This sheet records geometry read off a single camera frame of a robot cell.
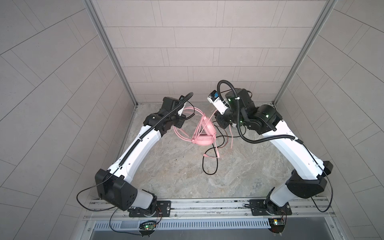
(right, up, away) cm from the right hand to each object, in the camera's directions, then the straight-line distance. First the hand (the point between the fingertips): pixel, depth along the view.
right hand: (214, 112), depth 65 cm
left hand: (-16, 0, +12) cm, 20 cm away
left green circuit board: (-29, -51, -1) cm, 59 cm away
